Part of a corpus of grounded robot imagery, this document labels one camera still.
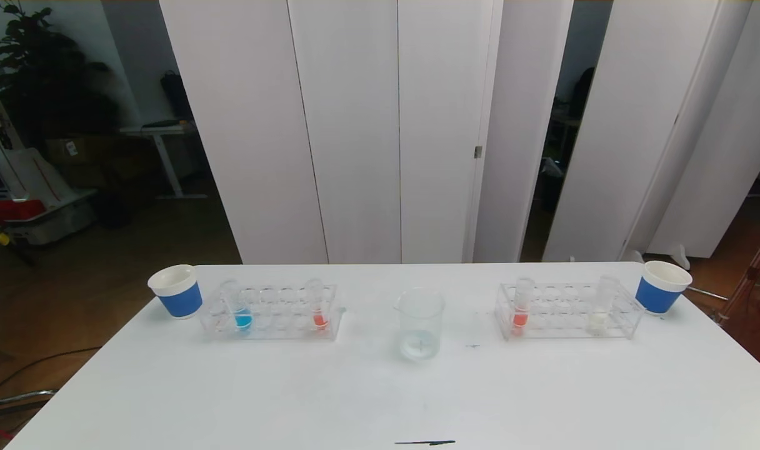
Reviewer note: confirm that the test tube with red pigment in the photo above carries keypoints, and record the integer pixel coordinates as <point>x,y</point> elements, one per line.
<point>319,320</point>
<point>520,320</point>

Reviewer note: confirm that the red plastic bin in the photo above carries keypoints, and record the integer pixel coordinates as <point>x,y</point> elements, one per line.
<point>11,209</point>

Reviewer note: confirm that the dark green potted plant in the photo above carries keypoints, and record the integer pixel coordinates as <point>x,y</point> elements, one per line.
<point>42,81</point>

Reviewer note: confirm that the test tube with blue pigment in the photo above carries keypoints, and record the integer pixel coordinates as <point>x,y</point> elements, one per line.
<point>242,320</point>

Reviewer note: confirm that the metal frame stand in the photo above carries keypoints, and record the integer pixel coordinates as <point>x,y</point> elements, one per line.
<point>755,273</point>

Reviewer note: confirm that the clear glass beaker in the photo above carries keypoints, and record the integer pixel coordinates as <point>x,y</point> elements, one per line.
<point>420,344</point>

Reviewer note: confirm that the blue paper cup white rim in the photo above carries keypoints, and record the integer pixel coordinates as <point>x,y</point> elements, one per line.
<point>658,297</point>
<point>180,301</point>

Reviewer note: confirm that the white folding screen panel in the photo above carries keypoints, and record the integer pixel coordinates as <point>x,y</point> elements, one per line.
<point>242,125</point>
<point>442,94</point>
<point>355,125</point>
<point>636,62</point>
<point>749,94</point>
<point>524,75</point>

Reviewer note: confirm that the chrome chair leg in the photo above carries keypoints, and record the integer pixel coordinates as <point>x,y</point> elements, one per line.
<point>24,395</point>

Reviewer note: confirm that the white panel with red stripe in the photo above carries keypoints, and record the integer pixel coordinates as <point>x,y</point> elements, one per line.
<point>36,178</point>

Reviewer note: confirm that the grey plastic crate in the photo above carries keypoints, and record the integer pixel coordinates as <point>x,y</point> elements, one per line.
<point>55,226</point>

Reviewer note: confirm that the test tube with white pigment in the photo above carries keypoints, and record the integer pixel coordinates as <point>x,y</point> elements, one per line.
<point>599,320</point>

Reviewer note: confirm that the white office desk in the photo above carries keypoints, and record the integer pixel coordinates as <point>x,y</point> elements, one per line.
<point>161,129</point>

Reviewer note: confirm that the white screen foot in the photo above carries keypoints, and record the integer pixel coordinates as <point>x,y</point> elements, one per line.
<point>679,257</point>

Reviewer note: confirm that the brown cardboard box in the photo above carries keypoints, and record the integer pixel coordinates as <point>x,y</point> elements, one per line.
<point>74,150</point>

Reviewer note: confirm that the clear plastic test tube rack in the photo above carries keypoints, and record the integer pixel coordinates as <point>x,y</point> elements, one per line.
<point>274,331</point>
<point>561,328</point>

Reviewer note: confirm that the black backpack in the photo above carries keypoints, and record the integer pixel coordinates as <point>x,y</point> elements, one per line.
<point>175,94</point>

